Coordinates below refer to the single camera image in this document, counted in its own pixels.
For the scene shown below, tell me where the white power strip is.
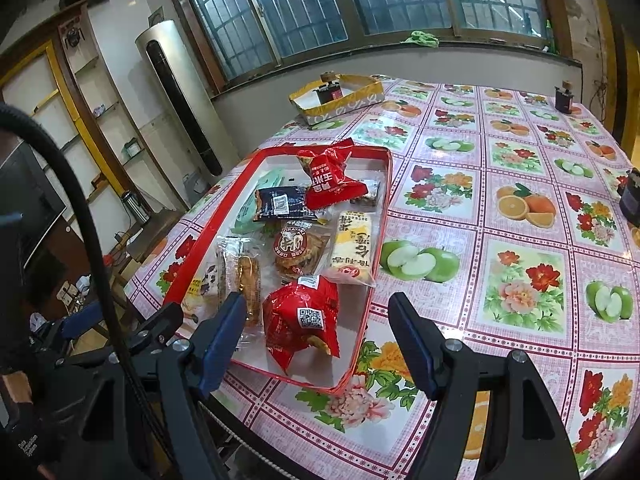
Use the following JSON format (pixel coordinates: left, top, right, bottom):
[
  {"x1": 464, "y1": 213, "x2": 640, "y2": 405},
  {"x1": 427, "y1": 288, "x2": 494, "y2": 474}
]
[{"x1": 57, "y1": 282, "x2": 91, "y2": 306}]

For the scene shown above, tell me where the barred wooden frame window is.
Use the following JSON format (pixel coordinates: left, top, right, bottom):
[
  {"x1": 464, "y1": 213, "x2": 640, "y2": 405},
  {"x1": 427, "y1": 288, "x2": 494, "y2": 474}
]
[{"x1": 160, "y1": 0, "x2": 563, "y2": 95}]

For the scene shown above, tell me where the gold wall panel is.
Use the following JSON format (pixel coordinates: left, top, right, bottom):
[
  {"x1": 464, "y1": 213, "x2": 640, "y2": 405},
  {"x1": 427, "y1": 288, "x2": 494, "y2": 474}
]
[{"x1": 595, "y1": 0, "x2": 640, "y2": 126}]

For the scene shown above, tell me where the wooden side table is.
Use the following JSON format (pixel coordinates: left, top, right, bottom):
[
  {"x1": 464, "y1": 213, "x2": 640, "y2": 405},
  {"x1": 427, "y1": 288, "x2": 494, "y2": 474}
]
[{"x1": 107, "y1": 207, "x2": 183, "y2": 271}]

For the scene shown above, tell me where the grey plastic object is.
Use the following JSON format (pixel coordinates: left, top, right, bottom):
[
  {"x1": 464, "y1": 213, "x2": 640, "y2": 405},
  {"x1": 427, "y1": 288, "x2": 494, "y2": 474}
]
[{"x1": 182, "y1": 172, "x2": 208, "y2": 198}]

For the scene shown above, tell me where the clear nut snack packet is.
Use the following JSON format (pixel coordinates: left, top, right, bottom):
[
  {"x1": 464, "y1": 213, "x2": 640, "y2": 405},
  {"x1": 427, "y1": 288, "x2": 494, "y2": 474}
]
[{"x1": 350, "y1": 178, "x2": 382, "y2": 211}]

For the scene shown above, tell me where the black flat television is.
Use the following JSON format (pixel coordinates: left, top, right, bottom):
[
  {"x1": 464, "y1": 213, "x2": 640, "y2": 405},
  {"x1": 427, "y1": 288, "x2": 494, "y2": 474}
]
[{"x1": 0, "y1": 140, "x2": 68, "y2": 271}]

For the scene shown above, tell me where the white wall shelf unit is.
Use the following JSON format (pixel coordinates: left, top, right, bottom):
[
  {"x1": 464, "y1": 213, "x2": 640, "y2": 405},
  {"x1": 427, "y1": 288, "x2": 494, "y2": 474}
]
[{"x1": 0, "y1": 2, "x2": 151, "y2": 206}]

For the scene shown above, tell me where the black cable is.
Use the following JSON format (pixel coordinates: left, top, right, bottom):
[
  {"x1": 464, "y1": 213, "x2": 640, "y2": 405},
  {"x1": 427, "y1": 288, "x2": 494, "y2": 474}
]
[{"x1": 0, "y1": 102, "x2": 176, "y2": 480}]

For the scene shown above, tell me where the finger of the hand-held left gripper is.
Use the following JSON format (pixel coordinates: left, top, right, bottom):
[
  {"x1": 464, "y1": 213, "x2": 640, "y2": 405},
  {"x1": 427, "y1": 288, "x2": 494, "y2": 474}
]
[
  {"x1": 107, "y1": 302, "x2": 184, "y2": 356},
  {"x1": 59, "y1": 301, "x2": 104, "y2": 338}
]

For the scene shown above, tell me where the red rimmed white tray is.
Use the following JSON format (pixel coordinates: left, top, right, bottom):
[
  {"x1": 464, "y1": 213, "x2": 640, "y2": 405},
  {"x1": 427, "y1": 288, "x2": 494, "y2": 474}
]
[{"x1": 162, "y1": 146, "x2": 393, "y2": 395}]

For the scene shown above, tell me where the floral plastic tablecloth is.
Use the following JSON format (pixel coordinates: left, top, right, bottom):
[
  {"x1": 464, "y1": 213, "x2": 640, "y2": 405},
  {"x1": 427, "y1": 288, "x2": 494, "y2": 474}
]
[{"x1": 125, "y1": 77, "x2": 640, "y2": 480}]

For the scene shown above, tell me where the yellow patterned cardboard box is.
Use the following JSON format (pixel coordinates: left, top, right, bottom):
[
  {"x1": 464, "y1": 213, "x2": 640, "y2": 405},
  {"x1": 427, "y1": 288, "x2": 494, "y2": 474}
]
[{"x1": 288, "y1": 74, "x2": 386, "y2": 126}]

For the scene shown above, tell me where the small black device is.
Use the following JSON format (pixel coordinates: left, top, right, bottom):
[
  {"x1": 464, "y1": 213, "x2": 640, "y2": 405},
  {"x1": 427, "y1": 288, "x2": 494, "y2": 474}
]
[{"x1": 554, "y1": 80, "x2": 576, "y2": 113}]

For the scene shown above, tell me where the black device with knob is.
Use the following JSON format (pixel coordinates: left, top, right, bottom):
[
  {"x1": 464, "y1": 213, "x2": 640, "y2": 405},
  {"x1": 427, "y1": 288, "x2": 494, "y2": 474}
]
[{"x1": 318, "y1": 71, "x2": 346, "y2": 106}]

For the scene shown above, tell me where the person's left hand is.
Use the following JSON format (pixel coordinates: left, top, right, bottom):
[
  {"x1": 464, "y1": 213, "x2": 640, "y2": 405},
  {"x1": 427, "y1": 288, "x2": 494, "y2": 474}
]
[{"x1": 0, "y1": 372, "x2": 66, "y2": 480}]

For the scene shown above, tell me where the yellow white snack packet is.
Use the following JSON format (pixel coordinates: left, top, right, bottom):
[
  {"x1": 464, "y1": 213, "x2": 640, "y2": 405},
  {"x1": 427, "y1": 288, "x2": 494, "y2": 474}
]
[{"x1": 320, "y1": 210, "x2": 377, "y2": 288}]

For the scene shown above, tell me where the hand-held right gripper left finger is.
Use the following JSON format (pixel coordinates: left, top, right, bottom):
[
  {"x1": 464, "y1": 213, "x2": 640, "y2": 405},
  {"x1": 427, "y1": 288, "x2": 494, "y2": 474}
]
[{"x1": 75, "y1": 291, "x2": 247, "y2": 480}]

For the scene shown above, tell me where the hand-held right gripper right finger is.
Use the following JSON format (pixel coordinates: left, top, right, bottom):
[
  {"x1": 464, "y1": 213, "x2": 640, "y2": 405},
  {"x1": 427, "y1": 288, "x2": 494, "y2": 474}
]
[{"x1": 388, "y1": 291, "x2": 582, "y2": 480}]

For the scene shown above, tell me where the dark blue snack packet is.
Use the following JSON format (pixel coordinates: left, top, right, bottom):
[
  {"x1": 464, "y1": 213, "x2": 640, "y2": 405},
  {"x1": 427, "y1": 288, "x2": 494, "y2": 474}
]
[{"x1": 252, "y1": 185, "x2": 321, "y2": 222}]

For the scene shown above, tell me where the silver metal flask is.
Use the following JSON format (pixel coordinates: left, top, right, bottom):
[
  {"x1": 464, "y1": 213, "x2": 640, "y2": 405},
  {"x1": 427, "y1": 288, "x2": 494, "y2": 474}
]
[{"x1": 121, "y1": 189, "x2": 151, "y2": 226}]

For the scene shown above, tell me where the silver standing air conditioner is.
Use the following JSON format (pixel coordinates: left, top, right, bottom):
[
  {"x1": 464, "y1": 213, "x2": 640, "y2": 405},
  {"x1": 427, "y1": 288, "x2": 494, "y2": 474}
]
[{"x1": 135, "y1": 20, "x2": 223, "y2": 177}]

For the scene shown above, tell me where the black cylinder device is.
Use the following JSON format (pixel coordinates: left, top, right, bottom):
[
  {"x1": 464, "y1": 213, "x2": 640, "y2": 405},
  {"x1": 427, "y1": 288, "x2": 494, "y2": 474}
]
[{"x1": 618, "y1": 167, "x2": 640, "y2": 221}]

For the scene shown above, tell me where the puffy red snack packet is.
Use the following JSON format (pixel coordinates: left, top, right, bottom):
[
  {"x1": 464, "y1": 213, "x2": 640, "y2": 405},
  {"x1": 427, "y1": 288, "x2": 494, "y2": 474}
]
[{"x1": 262, "y1": 275, "x2": 342, "y2": 376}]

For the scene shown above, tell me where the clear brown pastry packet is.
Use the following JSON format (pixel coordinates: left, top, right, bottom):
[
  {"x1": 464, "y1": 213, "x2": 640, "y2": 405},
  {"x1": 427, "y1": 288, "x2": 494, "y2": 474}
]
[{"x1": 217, "y1": 237, "x2": 266, "y2": 351}]

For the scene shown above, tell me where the round pancake packet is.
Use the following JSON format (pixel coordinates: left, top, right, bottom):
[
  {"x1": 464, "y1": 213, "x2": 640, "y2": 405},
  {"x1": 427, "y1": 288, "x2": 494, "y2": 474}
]
[{"x1": 272, "y1": 220, "x2": 333, "y2": 283}]

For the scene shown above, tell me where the cow print snack packet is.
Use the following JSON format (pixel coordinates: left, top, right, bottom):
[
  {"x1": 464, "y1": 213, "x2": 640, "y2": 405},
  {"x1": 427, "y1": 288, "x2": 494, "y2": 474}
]
[{"x1": 181, "y1": 247, "x2": 226, "y2": 321}]

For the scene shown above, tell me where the green snack packet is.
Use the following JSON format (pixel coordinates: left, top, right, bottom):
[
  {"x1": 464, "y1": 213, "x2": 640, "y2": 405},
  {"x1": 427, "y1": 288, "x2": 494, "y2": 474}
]
[{"x1": 231, "y1": 169, "x2": 281, "y2": 235}]

